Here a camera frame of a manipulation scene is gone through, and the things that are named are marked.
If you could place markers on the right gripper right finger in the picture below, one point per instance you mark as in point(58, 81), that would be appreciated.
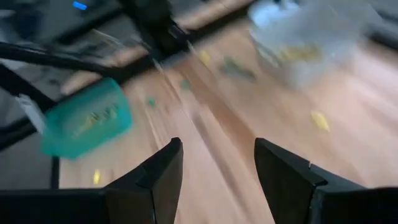
point(286, 186)

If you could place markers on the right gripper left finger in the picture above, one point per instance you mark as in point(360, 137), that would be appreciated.
point(161, 186)

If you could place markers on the yellow-green crayon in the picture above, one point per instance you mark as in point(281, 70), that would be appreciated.
point(99, 118)

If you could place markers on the yellow crayon stub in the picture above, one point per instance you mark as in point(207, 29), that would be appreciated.
point(204, 57)
point(96, 176)
point(320, 121)

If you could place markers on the green crayon stub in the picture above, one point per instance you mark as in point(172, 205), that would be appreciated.
point(185, 84)
point(151, 101)

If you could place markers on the green plastic tray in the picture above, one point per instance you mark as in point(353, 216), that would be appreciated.
point(68, 133)

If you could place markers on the blue crayon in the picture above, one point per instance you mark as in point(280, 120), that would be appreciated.
point(237, 70)

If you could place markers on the silver metal bracket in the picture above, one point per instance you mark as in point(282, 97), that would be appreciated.
point(31, 113)

